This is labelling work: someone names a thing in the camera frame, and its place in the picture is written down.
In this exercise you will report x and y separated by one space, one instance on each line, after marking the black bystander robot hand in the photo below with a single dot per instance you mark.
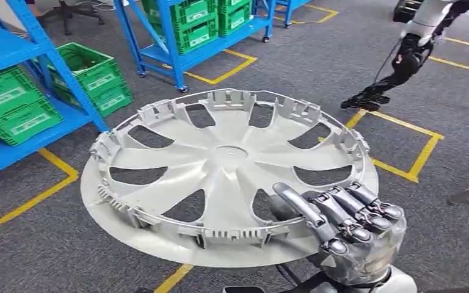
370 99

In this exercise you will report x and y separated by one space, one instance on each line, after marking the blue metal shelf rack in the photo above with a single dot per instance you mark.
0 48

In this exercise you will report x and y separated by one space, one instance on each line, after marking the black robot left leg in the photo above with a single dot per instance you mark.
143 290

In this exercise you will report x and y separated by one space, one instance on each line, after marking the black office chair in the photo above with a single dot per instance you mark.
66 10

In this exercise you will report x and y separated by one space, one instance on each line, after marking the black bystander robot leg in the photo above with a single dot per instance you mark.
406 10

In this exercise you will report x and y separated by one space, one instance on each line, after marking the green plastic crate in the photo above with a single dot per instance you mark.
0 87
76 60
115 101
28 131
178 16
234 5
227 27
182 42

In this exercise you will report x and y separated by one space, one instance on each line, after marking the blue wheeled shelf rack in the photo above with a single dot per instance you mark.
226 44
289 12

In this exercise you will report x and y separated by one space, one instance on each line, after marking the silver plastic wheel hubcap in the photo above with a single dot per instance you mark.
226 161

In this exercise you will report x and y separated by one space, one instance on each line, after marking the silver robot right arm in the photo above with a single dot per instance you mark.
400 283

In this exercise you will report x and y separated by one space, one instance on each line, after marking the black robot right leg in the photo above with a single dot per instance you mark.
242 290

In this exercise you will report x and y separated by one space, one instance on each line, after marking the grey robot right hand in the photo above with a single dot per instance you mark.
360 246

